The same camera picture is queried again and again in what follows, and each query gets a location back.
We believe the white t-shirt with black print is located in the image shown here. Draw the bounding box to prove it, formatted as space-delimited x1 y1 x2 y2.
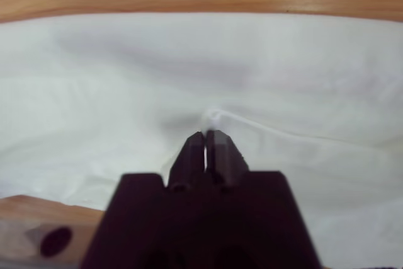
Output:
0 13 403 269

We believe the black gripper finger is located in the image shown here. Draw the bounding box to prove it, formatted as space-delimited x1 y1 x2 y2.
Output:
206 129 249 192
168 130 206 193

